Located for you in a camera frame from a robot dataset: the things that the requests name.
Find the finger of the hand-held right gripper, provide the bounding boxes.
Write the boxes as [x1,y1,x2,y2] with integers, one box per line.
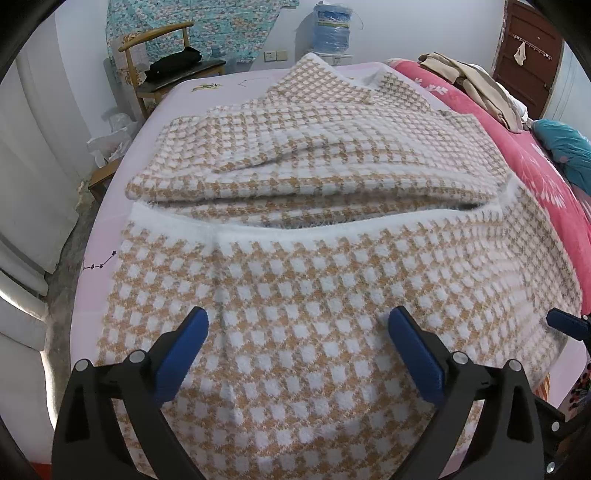
[546,309,591,342]

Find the teal floral cloth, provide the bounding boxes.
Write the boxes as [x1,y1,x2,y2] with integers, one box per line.
[106,0,298,70]

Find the white plastic bags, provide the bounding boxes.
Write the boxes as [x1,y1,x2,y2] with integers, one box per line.
[88,113,139,167]

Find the white water dispenser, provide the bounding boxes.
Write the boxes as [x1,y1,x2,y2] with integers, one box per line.
[307,50,354,68]

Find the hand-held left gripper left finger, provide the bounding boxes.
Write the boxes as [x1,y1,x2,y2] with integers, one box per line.
[52,306,209,480]

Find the brown door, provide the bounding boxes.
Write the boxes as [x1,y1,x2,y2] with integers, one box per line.
[492,0,564,121]

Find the pink floral blanket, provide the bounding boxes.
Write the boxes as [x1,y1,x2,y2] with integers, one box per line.
[385,58,591,296]

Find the white curtain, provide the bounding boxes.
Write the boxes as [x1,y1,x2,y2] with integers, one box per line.
[0,60,93,462]

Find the wooden chair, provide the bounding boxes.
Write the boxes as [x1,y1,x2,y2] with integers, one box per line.
[117,21,227,116]

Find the beige clothes pile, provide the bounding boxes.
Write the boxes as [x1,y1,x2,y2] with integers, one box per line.
[418,52,529,132]

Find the door hook rack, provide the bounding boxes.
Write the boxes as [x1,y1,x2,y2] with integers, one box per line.
[512,34,552,61]

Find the beige white checked fuzzy coat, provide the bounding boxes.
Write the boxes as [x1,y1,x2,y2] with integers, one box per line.
[95,52,585,480]

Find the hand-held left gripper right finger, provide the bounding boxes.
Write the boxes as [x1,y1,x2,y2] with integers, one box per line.
[388,306,548,480]

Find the blue water bottle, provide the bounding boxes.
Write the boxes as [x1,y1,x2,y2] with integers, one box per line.
[313,2,354,54]

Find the white garment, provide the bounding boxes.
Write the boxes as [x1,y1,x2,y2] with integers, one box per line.
[503,88,529,121]

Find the small wooden stool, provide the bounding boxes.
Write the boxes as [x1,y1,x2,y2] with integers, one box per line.
[88,159,121,201]

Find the black bag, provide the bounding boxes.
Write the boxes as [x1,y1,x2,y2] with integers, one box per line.
[145,46,203,84]

